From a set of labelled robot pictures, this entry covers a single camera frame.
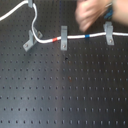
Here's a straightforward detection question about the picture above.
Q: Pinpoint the grey cable clip middle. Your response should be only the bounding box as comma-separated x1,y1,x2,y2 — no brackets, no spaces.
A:
61,26,67,51

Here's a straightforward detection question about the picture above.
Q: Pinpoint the grey cable clip top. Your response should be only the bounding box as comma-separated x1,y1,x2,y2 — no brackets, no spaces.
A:
28,0,34,8

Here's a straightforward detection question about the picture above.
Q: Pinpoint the bare human hand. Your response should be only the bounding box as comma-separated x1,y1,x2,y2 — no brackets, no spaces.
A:
75,0,112,32

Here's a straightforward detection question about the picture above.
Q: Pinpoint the grey cable clip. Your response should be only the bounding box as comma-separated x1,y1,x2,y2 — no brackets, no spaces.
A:
23,31,42,51
103,22,114,45
28,0,34,8
61,26,67,51

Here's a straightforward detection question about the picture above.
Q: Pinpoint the grey cable clip left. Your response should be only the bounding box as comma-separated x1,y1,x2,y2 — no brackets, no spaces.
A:
23,31,42,51

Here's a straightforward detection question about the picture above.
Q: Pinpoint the grey cable clip right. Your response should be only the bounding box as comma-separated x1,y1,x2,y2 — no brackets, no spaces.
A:
103,22,114,45

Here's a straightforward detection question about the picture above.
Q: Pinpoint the white cable with coloured marks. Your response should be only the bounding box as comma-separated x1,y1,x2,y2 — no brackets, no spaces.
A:
0,0,128,44

